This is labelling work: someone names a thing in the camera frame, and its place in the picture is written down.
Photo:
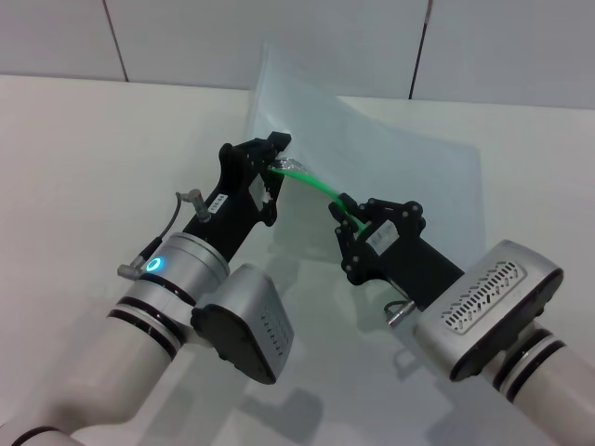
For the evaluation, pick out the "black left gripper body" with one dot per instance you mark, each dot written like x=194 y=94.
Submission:
x=237 y=200

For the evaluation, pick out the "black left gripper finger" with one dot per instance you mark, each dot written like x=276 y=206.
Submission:
x=274 y=141
x=272 y=206

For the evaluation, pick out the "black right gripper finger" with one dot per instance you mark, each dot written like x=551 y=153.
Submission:
x=347 y=241
x=390 y=209

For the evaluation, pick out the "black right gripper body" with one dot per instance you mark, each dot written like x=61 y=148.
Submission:
x=409 y=265

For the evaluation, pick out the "clear document bag green zipper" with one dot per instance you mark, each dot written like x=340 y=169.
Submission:
x=409 y=167

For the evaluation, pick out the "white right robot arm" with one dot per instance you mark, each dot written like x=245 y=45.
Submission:
x=553 y=385

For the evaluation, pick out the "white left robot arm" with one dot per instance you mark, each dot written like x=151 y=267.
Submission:
x=111 y=358

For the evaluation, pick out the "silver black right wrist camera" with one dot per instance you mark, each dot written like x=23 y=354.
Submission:
x=488 y=306

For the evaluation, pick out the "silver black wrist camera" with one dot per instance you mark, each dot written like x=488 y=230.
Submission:
x=246 y=320
x=488 y=306

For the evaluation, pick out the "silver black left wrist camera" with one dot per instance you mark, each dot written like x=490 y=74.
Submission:
x=246 y=320

